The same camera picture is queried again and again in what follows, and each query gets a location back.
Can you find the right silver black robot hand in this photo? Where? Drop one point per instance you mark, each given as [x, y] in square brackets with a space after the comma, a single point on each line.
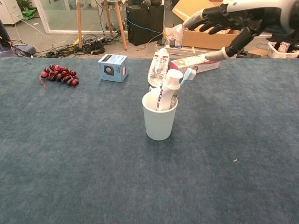
[257, 16]

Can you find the light blue toothbrush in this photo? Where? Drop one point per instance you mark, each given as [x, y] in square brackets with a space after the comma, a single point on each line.
[187, 74]

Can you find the floral toothpaste tube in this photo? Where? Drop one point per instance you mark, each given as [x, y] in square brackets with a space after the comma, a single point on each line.
[168, 93]

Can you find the floral toothpaste box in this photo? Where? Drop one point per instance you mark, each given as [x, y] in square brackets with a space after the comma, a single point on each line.
[210, 66]

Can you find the black mesh pen cup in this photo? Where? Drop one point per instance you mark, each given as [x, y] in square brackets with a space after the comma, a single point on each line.
[172, 43]

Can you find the white cup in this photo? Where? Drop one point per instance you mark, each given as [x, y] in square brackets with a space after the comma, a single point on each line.
[158, 123]

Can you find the black cloth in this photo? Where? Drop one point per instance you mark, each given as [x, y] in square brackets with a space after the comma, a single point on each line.
[279, 38]

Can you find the white plastic basket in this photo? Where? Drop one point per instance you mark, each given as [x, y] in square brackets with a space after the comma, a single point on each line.
[273, 52]

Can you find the small printed carton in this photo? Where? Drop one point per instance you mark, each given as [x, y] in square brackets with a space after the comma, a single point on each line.
[283, 47]

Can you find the open cardboard box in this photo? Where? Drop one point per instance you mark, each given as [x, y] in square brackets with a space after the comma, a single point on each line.
[198, 39]

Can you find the aluminium profile rails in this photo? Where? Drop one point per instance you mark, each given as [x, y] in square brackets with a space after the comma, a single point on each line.
[187, 52]

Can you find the white plastic bag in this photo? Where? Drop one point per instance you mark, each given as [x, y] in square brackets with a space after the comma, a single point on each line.
[174, 32]

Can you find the black phone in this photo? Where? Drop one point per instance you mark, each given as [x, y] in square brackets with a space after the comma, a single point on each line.
[161, 42]

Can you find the clear plastic water bottle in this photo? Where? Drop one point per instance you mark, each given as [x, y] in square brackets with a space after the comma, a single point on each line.
[157, 67]

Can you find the black computer tower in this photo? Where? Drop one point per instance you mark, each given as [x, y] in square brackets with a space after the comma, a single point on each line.
[144, 23]

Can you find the wooden table leg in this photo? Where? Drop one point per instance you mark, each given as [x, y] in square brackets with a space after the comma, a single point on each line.
[79, 23]
[108, 16]
[120, 23]

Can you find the light blue speaker box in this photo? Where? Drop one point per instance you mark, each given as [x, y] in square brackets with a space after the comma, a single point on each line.
[112, 68]

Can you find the red grape bunch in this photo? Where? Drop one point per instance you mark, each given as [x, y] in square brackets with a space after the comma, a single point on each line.
[60, 74]

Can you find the blue table mat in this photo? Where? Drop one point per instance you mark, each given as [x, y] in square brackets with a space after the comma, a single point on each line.
[93, 151]

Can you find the green bag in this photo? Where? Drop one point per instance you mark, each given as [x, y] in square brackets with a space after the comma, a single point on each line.
[29, 14]

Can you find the dark blue machine housing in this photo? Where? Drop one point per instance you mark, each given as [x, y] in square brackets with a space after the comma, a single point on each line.
[14, 50]

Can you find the white cabinet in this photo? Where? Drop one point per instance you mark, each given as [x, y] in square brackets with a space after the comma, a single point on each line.
[9, 11]

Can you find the black metal bracket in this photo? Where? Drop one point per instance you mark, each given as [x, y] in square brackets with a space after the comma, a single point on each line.
[247, 54]

